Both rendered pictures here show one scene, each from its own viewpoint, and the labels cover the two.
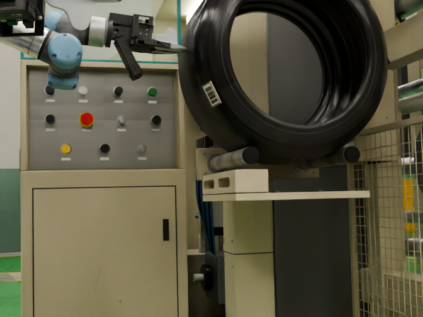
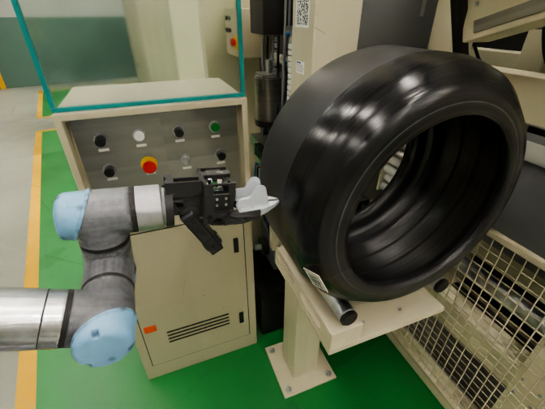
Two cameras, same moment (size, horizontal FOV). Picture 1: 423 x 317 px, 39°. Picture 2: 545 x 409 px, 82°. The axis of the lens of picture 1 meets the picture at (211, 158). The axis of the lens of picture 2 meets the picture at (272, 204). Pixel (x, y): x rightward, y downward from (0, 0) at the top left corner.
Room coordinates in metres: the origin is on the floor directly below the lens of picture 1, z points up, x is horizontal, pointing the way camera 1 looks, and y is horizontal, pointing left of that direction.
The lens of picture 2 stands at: (1.06, 0.14, 1.51)
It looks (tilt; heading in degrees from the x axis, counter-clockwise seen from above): 32 degrees down; 353
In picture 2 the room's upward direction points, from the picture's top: straight up
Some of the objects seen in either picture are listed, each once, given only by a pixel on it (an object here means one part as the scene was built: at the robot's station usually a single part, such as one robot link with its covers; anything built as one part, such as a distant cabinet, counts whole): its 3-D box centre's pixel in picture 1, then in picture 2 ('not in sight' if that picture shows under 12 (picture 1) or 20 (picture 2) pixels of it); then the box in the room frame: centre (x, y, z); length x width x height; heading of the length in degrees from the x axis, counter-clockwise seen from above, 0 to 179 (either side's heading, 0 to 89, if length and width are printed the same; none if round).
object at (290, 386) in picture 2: not in sight; (299, 361); (1.97, -0.11, 0.01); 0.27 x 0.27 x 0.02; 14
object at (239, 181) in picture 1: (232, 183); (312, 286); (1.69, -0.06, 0.84); 0.36 x 0.09 x 0.06; 14
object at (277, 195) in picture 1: (279, 195); (352, 282); (1.73, -0.19, 0.80); 0.37 x 0.36 x 0.02; 104
